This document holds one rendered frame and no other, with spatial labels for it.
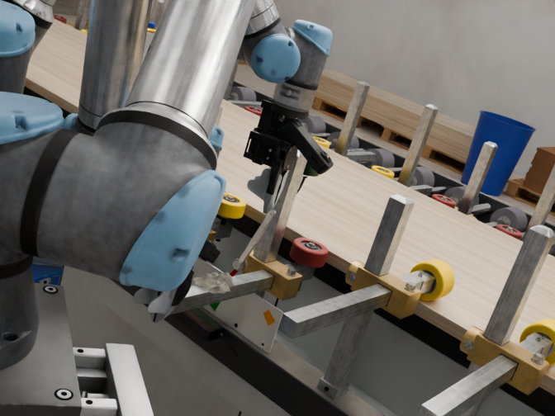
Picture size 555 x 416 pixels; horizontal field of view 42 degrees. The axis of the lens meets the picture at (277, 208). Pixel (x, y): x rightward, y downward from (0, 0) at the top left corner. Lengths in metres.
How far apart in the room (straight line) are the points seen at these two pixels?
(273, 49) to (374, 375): 0.82
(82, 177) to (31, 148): 0.05
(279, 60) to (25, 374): 0.64
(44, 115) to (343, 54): 9.43
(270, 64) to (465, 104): 8.03
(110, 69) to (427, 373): 0.96
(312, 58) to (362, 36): 8.57
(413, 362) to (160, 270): 1.07
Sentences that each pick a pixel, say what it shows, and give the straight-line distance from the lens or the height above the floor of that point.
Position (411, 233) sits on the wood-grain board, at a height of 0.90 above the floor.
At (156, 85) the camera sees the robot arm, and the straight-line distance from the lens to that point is 0.69.
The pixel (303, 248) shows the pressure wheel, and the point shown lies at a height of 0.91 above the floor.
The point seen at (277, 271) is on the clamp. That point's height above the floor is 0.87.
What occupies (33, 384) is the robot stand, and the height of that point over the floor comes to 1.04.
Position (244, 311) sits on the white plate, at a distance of 1.56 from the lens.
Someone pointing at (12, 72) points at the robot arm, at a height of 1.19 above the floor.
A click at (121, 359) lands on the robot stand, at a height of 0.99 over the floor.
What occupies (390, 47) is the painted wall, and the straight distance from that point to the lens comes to 9.65.
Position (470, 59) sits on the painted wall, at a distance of 9.15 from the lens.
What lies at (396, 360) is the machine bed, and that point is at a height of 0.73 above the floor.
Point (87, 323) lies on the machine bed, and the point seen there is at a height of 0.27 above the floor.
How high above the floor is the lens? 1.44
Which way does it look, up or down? 18 degrees down
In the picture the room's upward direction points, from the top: 17 degrees clockwise
